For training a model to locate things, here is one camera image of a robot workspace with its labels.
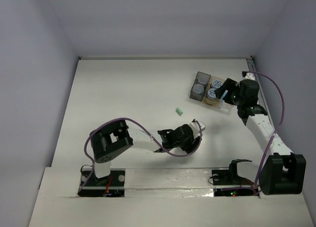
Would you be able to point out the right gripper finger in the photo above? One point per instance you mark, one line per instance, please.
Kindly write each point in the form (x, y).
(227, 99)
(229, 85)

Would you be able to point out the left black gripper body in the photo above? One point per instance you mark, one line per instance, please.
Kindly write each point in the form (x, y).
(190, 143)

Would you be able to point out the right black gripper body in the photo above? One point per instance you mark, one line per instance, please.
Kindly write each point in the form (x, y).
(239, 100)

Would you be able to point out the small blue eraser cap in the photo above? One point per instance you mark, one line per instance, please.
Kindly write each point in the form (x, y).
(224, 94)

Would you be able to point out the wooden bin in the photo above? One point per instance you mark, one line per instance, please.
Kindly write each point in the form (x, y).
(207, 101)

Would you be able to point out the green eraser cap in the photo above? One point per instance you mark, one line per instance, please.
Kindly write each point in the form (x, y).
(179, 111)

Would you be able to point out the clear plastic bin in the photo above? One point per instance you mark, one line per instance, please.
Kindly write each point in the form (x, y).
(227, 108)

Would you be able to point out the blue pencil-shaped case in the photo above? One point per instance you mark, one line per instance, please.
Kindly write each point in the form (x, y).
(220, 104)

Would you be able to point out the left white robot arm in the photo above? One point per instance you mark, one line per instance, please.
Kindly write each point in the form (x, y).
(118, 135)

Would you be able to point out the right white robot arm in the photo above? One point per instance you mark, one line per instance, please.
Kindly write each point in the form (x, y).
(280, 171)

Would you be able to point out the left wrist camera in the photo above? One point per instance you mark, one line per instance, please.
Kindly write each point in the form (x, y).
(197, 127)

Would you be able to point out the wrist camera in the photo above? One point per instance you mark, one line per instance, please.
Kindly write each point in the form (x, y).
(248, 75)
(197, 127)

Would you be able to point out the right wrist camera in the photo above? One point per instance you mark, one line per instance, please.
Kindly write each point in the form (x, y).
(248, 75)

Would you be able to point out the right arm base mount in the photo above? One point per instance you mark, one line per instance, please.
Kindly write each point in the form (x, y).
(228, 183)

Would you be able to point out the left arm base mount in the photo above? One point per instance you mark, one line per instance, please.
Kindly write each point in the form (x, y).
(109, 186)

